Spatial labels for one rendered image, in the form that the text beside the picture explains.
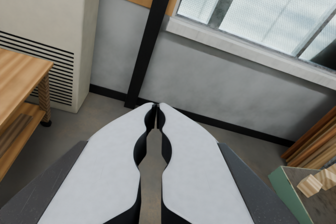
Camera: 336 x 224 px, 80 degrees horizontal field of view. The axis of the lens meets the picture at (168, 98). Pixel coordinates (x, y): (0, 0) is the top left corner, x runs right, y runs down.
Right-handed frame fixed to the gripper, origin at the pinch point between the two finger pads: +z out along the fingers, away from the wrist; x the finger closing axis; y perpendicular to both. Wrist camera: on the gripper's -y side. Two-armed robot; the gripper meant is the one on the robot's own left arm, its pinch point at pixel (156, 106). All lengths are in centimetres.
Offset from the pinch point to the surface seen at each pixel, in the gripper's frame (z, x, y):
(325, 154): 108, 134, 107
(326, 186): 25, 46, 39
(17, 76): 81, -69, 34
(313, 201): 21, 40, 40
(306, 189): 23, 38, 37
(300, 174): 28, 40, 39
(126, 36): 140, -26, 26
